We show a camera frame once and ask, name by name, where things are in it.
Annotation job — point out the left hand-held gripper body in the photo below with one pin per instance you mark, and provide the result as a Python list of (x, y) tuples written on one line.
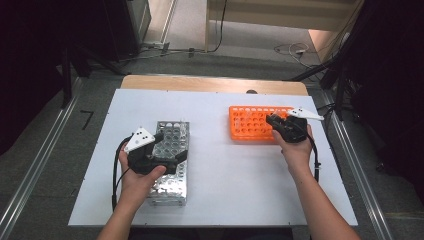
[(143, 160)]

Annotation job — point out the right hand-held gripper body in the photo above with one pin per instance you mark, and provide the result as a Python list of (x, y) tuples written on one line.
[(293, 130)]

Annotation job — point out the orange test tube rack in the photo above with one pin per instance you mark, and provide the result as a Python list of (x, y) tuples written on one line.
[(250, 136)]

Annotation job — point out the metal test tube rack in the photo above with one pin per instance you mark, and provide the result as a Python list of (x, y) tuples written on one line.
[(171, 190)]

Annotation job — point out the person's right hand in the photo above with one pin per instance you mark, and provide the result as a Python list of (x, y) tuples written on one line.
[(296, 156)]

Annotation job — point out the person's left hand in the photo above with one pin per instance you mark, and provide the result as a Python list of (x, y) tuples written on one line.
[(136, 188)]

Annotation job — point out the white table cover board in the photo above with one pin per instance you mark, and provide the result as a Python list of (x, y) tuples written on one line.
[(226, 173)]

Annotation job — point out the black tripod stand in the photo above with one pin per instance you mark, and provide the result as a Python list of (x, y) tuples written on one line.
[(340, 90)]

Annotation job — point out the peach coloured panel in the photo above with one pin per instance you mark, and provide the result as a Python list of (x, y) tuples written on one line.
[(320, 43)]

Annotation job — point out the black metal stand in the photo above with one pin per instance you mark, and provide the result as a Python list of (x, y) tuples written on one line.
[(66, 83)]

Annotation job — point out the dark curtain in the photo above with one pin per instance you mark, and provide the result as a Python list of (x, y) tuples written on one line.
[(26, 66), (393, 83)]

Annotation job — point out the dark cabinet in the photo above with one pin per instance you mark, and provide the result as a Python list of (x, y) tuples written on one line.
[(116, 30)]

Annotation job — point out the beige wooden furniture frame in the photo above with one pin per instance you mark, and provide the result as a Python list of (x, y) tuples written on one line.
[(283, 20)]

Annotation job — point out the metal floor rail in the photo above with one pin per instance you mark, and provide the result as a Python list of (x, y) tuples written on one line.
[(375, 210), (35, 165)]

